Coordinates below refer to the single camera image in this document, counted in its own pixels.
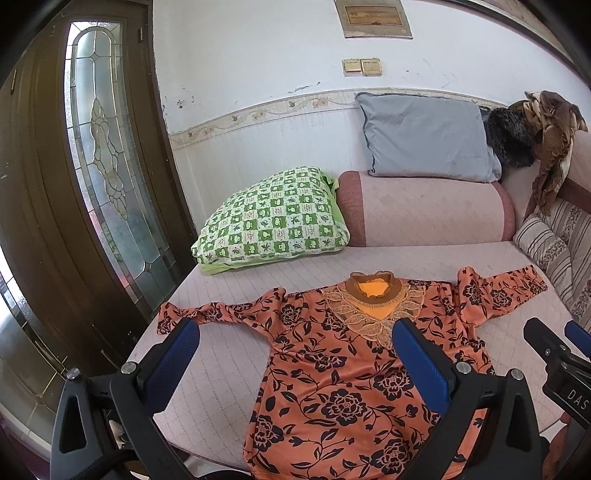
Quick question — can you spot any orange black floral blouse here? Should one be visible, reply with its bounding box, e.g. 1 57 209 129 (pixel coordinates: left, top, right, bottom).
157 266 547 479

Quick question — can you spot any striped floral pillow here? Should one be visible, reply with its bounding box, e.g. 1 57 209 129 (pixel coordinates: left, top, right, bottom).
513 199 591 331

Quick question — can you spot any dark wooden glass door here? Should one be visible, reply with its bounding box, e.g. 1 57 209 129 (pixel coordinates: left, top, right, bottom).
1 1 197 374

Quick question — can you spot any black furry cushion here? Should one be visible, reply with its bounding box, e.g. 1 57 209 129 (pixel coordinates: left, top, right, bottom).
484 108 536 168

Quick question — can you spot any brown patterned scarf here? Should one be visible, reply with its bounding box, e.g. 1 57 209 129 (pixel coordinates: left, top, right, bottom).
514 90 588 215

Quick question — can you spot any pink bolster cushion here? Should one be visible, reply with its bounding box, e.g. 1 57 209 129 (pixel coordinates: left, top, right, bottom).
337 171 516 247

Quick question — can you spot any grey pillow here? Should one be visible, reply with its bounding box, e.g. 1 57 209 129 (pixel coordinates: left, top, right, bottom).
356 92 502 183

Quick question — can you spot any green white checkered pillow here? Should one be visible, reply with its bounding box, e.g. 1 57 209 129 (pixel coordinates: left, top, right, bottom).
191 166 351 275

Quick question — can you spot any gold wall switch right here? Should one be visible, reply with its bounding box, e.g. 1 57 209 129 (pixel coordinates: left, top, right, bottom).
360 58 383 77

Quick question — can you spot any gold wall switch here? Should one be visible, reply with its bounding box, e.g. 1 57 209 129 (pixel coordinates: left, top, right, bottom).
360 58 383 77
342 59 363 76

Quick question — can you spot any gold wall switch left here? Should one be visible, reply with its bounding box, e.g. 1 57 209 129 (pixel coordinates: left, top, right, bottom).
342 59 363 76

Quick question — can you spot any framed wall picture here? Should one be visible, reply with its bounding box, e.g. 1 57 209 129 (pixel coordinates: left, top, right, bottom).
334 0 413 39

